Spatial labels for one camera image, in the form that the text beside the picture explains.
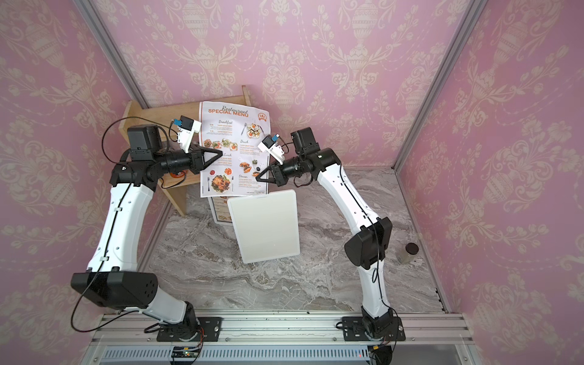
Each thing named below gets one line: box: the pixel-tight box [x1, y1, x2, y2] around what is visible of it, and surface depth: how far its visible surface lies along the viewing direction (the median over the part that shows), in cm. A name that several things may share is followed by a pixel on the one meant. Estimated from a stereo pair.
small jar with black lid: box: [397, 241, 419, 265], surface depth 84 cm
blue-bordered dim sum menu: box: [207, 196, 234, 226], surface depth 96 cm
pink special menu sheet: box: [199, 101, 272, 198], surface depth 70 cm
